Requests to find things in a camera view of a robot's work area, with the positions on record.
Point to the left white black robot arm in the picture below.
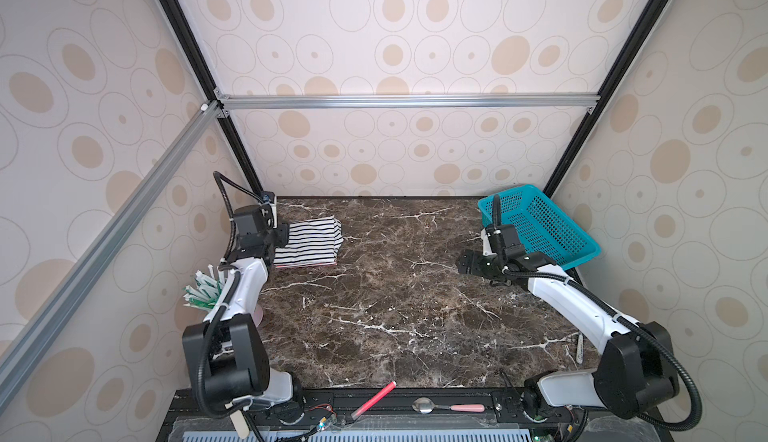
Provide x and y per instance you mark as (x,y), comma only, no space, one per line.
(227,362)

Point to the black white striped tank top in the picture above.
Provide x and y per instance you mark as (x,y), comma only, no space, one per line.
(317,239)

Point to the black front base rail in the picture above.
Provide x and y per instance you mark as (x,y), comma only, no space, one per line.
(327,417)

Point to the green white straws bundle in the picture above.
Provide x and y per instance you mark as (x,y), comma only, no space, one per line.
(204,292)

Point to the clear plastic fork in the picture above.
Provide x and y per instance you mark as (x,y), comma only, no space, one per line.
(580,349)

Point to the teal plastic basket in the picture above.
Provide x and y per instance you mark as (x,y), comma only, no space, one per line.
(541,225)

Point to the black corner post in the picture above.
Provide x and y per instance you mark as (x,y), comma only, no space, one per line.
(648,19)
(182,30)

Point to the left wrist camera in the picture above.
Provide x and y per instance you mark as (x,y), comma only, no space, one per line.
(268,208)

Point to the diagonal aluminium left rail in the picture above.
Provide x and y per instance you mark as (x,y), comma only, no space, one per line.
(42,330)

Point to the horizontal aluminium back rail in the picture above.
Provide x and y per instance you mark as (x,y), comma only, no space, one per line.
(421,101)

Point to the red white striped tank top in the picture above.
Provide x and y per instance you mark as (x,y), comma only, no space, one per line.
(303,264)

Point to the right black corner post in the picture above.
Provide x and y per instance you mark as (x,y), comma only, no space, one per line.
(648,19)

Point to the pink handled metal spoon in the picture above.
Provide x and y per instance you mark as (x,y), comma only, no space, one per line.
(424,405)

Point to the pink cup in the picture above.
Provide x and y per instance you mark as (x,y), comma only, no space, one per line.
(258,315)

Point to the pink marker pen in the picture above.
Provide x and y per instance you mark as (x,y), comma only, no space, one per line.
(370,403)

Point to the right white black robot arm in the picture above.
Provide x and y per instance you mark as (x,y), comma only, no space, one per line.
(638,374)

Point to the wooden spatula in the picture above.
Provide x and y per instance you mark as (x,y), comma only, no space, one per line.
(240,425)

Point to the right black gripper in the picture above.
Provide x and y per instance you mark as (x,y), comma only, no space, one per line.
(474,269)

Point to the left black corner post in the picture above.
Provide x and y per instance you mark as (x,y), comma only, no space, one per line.
(182,30)

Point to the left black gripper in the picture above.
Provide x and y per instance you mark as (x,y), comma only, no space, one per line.
(283,231)

